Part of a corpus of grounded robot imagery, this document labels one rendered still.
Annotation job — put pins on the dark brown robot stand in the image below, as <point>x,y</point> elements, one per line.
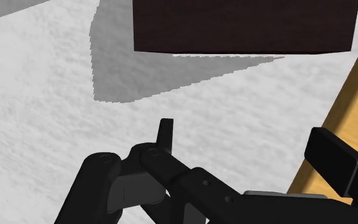
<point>243,26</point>

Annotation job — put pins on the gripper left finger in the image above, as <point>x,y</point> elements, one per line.
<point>163,166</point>

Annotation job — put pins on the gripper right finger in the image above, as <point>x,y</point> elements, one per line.
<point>333,159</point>

